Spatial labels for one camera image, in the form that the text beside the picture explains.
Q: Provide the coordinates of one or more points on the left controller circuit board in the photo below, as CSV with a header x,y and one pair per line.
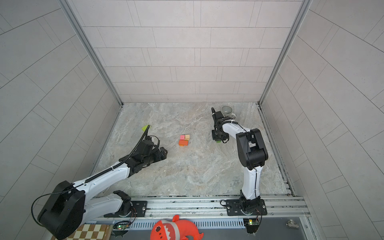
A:
x,y
121,228

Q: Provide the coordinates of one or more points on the wooden chessboard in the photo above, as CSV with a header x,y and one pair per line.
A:
x,y
92,232

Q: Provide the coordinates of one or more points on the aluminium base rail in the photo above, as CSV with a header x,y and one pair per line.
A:
x,y
221,207

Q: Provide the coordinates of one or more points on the aluminium corner post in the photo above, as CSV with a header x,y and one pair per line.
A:
x,y
290,39
88,47

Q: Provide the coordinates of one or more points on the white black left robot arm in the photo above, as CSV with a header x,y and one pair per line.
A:
x,y
70,205

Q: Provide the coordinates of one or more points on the aluminium corner post left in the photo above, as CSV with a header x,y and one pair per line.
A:
x,y
88,47

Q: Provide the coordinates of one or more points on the striped ceramic mug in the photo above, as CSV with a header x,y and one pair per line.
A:
x,y
228,112

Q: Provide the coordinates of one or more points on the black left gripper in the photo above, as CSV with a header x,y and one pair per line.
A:
x,y
159,158

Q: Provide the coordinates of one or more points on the red shark plush toy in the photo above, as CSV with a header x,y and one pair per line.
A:
x,y
175,229

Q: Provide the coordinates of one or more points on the aluminium corner post right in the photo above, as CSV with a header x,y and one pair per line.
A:
x,y
290,39

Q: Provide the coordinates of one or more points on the controller circuit board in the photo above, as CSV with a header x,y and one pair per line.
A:
x,y
252,225
121,228

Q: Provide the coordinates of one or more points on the right controller circuit board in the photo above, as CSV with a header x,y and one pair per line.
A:
x,y
252,225

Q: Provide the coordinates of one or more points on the red wooden block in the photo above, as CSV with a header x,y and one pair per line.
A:
x,y
183,142

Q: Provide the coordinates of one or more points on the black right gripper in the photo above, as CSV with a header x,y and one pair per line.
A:
x,y
214,136

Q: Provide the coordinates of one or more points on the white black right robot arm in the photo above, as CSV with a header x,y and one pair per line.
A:
x,y
252,154

